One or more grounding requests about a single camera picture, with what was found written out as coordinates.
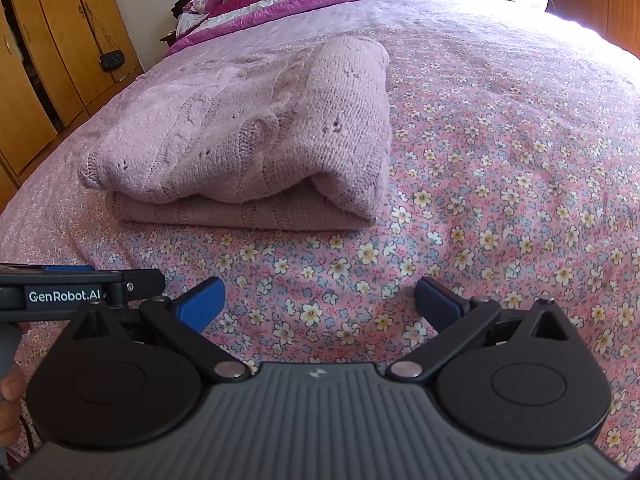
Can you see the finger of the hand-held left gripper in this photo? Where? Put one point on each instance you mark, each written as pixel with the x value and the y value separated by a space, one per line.
pixel 145 282

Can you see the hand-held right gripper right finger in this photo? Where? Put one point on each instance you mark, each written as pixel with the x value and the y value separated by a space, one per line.
pixel 439 305

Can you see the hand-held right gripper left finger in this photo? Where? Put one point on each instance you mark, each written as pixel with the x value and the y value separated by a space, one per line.
pixel 200 305

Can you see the pink knitted cardigan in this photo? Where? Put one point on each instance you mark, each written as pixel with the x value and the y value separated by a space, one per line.
pixel 240 130

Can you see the person's left hand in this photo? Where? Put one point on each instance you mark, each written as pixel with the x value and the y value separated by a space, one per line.
pixel 11 410

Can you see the bed with pink floral sheet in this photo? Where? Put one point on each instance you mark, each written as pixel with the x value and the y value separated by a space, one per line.
pixel 500 185

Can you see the small black handbag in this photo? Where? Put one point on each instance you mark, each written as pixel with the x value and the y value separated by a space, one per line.
pixel 111 61

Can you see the wooden wardrobe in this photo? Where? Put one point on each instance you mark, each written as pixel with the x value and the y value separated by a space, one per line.
pixel 55 60

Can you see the dark wooden nightstand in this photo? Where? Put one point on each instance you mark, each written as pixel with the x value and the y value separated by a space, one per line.
pixel 168 39

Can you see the magenta striped quilt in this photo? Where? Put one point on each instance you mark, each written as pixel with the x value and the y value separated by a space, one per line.
pixel 260 5

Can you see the wooden cabinet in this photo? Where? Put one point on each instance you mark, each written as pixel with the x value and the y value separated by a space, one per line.
pixel 595 0

